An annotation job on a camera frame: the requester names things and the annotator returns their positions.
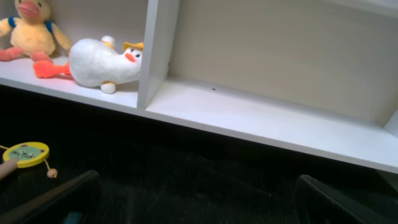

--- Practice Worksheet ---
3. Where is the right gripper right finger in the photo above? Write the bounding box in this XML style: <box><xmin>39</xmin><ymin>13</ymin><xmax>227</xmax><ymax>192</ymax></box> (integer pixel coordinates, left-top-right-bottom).
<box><xmin>293</xmin><ymin>174</ymin><xmax>398</xmax><ymax>224</ymax></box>

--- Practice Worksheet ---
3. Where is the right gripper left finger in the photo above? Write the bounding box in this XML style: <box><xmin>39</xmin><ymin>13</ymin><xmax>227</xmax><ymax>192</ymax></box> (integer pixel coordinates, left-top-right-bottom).
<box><xmin>0</xmin><ymin>169</ymin><xmax>103</xmax><ymax>224</ymax></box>

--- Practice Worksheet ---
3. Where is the yellow cat-face rattle drum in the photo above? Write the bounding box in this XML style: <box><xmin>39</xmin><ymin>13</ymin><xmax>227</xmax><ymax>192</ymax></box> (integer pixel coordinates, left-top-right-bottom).
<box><xmin>0</xmin><ymin>141</ymin><xmax>58</xmax><ymax>181</ymax></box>

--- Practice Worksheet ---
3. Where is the white shelf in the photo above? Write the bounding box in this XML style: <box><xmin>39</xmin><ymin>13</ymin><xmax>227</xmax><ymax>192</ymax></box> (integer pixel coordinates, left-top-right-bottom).
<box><xmin>0</xmin><ymin>0</ymin><xmax>398</xmax><ymax>191</ymax></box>

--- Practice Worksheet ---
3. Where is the white plush duck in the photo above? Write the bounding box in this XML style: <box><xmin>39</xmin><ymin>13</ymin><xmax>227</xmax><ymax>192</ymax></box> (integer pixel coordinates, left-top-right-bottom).
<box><xmin>32</xmin><ymin>35</ymin><xmax>145</xmax><ymax>95</ymax></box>

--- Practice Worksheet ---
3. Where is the yellow plush duck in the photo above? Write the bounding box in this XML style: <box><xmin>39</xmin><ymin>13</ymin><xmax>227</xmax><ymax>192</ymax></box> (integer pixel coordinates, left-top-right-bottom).
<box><xmin>0</xmin><ymin>0</ymin><xmax>73</xmax><ymax>63</ymax></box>

